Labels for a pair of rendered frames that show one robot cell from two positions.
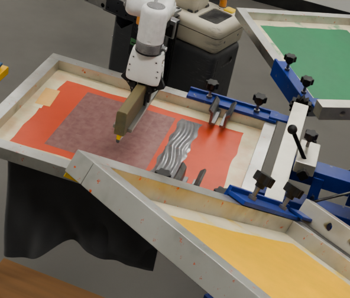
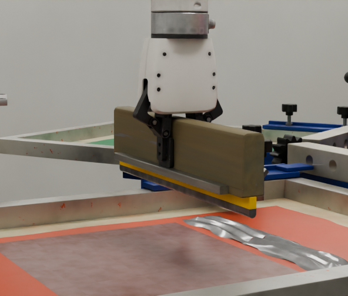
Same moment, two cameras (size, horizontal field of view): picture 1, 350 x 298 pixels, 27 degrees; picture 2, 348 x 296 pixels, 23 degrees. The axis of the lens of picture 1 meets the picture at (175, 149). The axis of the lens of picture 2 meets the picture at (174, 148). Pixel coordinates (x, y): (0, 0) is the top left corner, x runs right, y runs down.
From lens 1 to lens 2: 1.58 m
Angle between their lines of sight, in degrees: 44
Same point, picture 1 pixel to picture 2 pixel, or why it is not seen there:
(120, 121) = (254, 157)
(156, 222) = not seen: outside the picture
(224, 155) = (321, 224)
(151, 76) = (205, 87)
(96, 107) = (46, 250)
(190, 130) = (227, 221)
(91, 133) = (119, 273)
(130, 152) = (224, 265)
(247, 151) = (325, 214)
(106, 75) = not seen: outside the picture
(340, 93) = not seen: hidden behind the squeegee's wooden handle
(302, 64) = not seen: hidden behind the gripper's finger
